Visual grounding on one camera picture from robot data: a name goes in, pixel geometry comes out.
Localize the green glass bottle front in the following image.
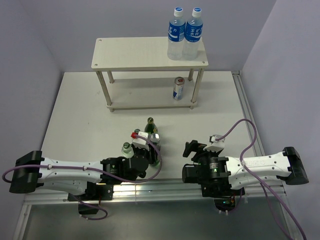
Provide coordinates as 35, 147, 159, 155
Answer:
150, 142, 161, 167

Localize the green glass bottle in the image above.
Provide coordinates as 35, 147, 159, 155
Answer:
144, 117, 158, 135
150, 142, 161, 167

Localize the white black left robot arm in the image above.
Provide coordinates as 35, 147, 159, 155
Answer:
2, 144, 163, 200

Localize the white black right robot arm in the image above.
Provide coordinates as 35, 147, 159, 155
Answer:
182, 140, 309, 198

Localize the white two-tier shelf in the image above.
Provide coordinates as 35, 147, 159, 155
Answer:
91, 36, 208, 112

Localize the clear glass bottle front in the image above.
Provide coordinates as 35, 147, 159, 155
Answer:
121, 142, 135, 159

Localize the clear glass bottle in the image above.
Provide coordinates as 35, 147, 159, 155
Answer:
134, 128, 141, 134
121, 142, 135, 159

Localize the blue silver drink can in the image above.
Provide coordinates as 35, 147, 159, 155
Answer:
149, 132, 161, 145

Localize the clear glass bottle rear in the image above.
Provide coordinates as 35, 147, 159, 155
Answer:
134, 128, 141, 134

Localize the green glass bottle rear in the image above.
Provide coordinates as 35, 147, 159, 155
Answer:
144, 117, 158, 135

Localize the blue label water bottle right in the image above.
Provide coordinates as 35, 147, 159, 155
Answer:
182, 7, 203, 61

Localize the blue label water bottle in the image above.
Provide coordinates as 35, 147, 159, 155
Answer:
182, 7, 203, 61
167, 7, 186, 61

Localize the blue label water bottle left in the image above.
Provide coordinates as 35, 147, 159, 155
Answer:
167, 7, 186, 61

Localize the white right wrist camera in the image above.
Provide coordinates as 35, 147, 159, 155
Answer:
204, 134, 225, 153

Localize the aluminium rail frame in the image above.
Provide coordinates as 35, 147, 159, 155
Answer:
14, 71, 285, 240

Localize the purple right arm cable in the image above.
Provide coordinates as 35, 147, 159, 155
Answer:
214, 118, 308, 240

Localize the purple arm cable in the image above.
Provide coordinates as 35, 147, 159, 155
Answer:
214, 118, 308, 240
1, 134, 163, 221

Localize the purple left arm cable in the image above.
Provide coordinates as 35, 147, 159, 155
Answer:
1, 134, 163, 221

